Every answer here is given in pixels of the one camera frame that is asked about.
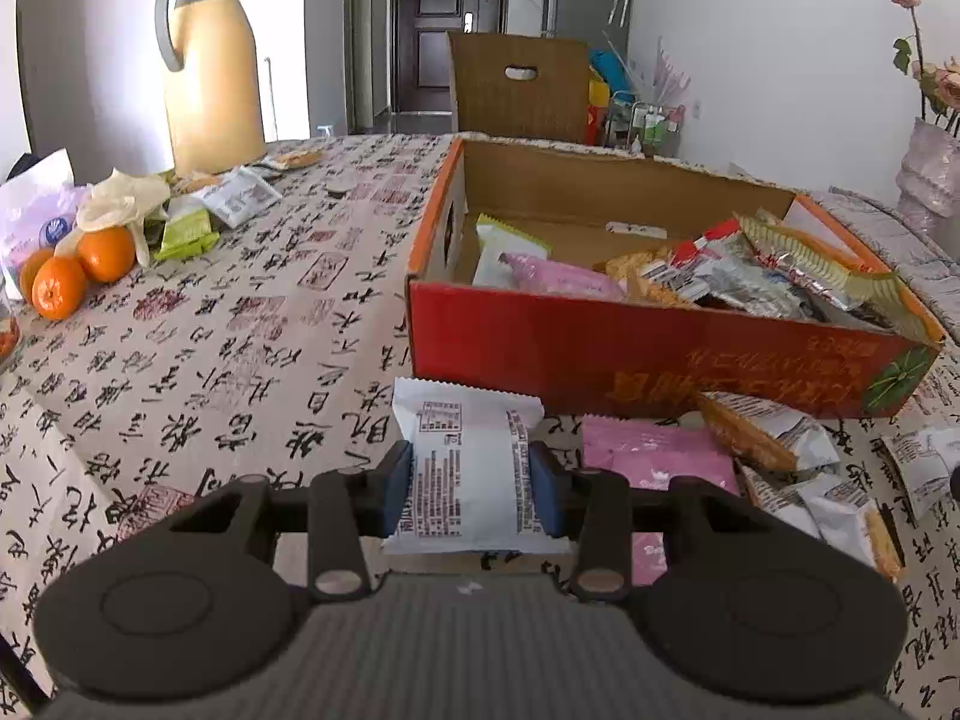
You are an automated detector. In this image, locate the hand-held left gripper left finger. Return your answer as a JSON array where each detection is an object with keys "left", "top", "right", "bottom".
[{"left": 166, "top": 440, "right": 415, "bottom": 605}]

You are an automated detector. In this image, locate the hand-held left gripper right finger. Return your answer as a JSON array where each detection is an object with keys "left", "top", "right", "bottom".
[{"left": 528, "top": 440, "right": 781, "bottom": 605}]

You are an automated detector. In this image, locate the pink snack packet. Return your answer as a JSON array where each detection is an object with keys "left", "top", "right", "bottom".
[
  {"left": 581, "top": 416, "right": 743, "bottom": 586},
  {"left": 499, "top": 251, "right": 627, "bottom": 301}
]

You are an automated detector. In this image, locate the red cardboard box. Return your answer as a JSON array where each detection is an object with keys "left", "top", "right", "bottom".
[{"left": 405, "top": 136, "right": 947, "bottom": 421}]

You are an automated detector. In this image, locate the brown cracker packet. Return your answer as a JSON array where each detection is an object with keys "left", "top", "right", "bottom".
[{"left": 694, "top": 390, "right": 841, "bottom": 473}]

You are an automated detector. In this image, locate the white green snack packet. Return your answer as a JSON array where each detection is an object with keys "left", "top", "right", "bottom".
[{"left": 472, "top": 214, "right": 552, "bottom": 287}]

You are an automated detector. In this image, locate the pile of mixed snacks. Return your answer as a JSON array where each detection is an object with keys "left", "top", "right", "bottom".
[{"left": 596, "top": 217, "right": 897, "bottom": 327}]

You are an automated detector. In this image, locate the white cracker packet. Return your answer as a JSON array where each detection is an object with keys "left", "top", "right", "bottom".
[{"left": 739, "top": 465, "right": 906, "bottom": 584}]

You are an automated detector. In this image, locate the white silver snack packet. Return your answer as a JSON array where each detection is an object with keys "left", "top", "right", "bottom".
[{"left": 881, "top": 424, "right": 960, "bottom": 522}]

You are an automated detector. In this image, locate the white printed packet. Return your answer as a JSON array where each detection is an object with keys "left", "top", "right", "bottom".
[{"left": 201, "top": 166, "right": 282, "bottom": 230}]

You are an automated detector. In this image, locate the orange fruit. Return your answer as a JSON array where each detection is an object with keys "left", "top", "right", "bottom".
[
  {"left": 31, "top": 256, "right": 89, "bottom": 320},
  {"left": 77, "top": 226, "right": 137, "bottom": 284},
  {"left": 18, "top": 247, "right": 55, "bottom": 301}
]

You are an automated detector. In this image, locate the brown cardboard box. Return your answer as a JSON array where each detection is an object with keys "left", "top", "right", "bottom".
[{"left": 447, "top": 31, "right": 593, "bottom": 145}]

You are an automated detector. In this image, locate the cream rubber glove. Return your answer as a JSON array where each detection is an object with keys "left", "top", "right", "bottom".
[{"left": 75, "top": 169, "right": 172, "bottom": 267}]

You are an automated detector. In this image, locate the thin metal pole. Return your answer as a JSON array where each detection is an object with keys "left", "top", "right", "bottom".
[{"left": 262, "top": 56, "right": 280, "bottom": 142}]

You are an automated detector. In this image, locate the clear drinking glass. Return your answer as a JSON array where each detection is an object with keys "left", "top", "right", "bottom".
[{"left": 0, "top": 285, "right": 23, "bottom": 370}]

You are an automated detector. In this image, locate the pink dried grass bunch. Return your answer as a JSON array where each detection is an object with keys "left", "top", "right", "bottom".
[{"left": 652, "top": 37, "right": 691, "bottom": 102}]

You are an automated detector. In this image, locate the dark brown door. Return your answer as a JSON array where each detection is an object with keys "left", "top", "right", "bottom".
[{"left": 390, "top": 0, "right": 511, "bottom": 115}]

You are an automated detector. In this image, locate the beige thermos jug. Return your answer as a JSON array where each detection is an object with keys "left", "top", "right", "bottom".
[{"left": 154, "top": 0, "right": 267, "bottom": 177}]

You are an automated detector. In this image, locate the white purple plastic bag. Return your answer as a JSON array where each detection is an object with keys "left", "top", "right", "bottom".
[{"left": 0, "top": 148, "right": 91, "bottom": 301}]

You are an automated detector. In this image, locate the pink textured vase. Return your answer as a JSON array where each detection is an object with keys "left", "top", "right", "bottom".
[{"left": 896, "top": 118, "right": 960, "bottom": 241}]

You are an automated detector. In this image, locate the wire rack with bottles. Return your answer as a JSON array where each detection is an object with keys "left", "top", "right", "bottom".
[{"left": 607, "top": 90, "right": 687, "bottom": 158}]

